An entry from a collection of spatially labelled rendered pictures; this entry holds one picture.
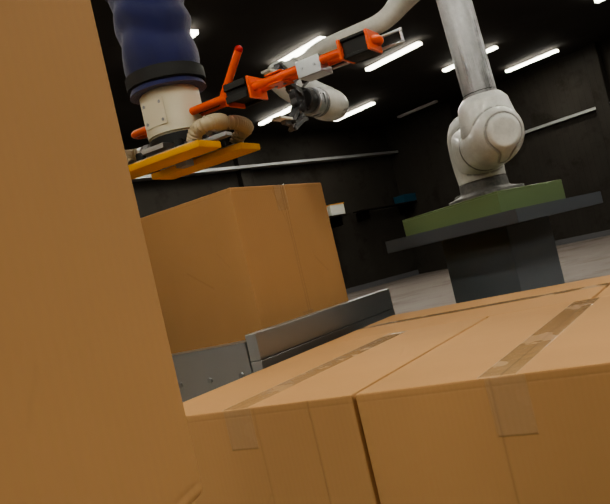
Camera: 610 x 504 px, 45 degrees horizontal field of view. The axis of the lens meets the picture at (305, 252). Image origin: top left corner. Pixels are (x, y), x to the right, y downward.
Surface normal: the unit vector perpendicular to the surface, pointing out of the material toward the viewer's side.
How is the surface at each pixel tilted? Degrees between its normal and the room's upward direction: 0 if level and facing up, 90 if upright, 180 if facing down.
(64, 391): 90
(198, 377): 90
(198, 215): 90
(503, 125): 95
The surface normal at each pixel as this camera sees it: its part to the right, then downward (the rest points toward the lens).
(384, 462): -0.51, 0.10
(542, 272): 0.64, -0.17
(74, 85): 0.95, -0.23
